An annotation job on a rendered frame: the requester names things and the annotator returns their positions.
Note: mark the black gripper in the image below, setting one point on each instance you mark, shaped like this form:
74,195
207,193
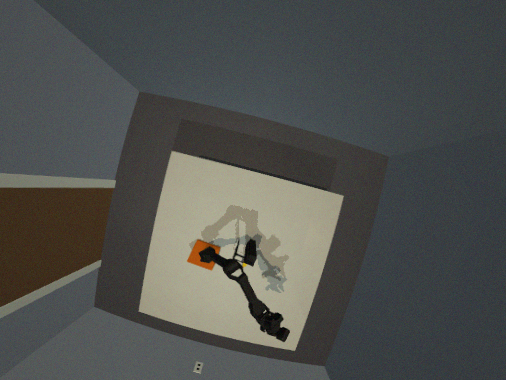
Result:
281,334

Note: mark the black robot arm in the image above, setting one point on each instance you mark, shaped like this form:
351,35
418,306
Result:
255,305

